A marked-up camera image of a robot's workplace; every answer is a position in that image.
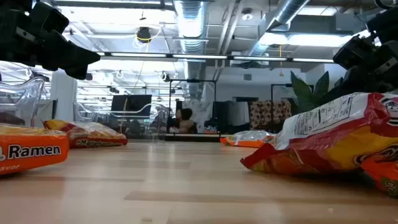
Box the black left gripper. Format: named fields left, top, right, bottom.
left=0, top=12, right=101, bottom=80

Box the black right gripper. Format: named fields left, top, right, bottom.
left=334, top=40, right=398, bottom=94

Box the red Maruchan ramen packet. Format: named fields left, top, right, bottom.
left=239, top=91, right=398, bottom=175
left=42, top=119, right=128, bottom=149

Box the orange Maruchan ramen packet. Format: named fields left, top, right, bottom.
left=220, top=129, right=276, bottom=148
left=360, top=157, right=398, bottom=198
left=0, top=123, right=70, bottom=175

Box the green leafy plant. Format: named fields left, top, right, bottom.
left=290, top=70, right=343, bottom=114

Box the clear plastic bin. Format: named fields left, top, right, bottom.
left=0, top=76, right=46, bottom=128
left=73, top=101, right=170, bottom=139

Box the black computer monitor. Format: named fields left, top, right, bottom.
left=111, top=95, right=152, bottom=118

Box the black round ceiling device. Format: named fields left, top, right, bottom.
left=136, top=26, right=152, bottom=44

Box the brown patterned fabric screen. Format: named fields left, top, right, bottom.
left=248, top=100, right=292, bottom=130

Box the person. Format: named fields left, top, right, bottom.
left=169, top=108, right=198, bottom=134

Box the white patterned hanging cloth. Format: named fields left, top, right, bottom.
left=183, top=98, right=215, bottom=133

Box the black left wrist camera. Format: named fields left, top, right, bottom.
left=29, top=1, right=70, bottom=34

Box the silver slanted ventilation duct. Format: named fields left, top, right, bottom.
left=248, top=0, right=311, bottom=58

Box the black metal rack frame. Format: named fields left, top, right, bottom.
left=169, top=79, right=218, bottom=134

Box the silver ribbed ventilation duct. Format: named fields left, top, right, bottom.
left=173, top=0, right=208, bottom=97

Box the black rail with light strips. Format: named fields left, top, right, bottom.
left=96, top=51, right=336, bottom=64

